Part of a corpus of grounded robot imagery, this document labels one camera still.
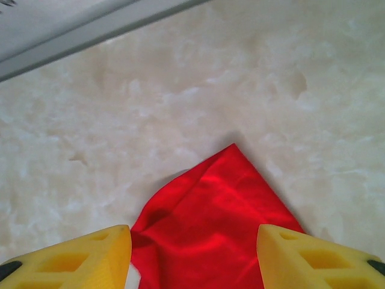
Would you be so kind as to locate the aluminium frame rail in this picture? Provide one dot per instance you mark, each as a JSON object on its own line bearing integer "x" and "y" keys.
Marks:
{"x": 75, "y": 39}

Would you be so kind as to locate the red printed t-shirt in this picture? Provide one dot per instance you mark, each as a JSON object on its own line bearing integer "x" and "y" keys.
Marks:
{"x": 216, "y": 216}

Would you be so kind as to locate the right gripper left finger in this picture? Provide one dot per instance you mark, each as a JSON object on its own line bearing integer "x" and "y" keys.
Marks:
{"x": 66, "y": 262}

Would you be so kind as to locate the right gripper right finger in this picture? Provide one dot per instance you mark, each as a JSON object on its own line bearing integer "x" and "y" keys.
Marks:
{"x": 316, "y": 262}

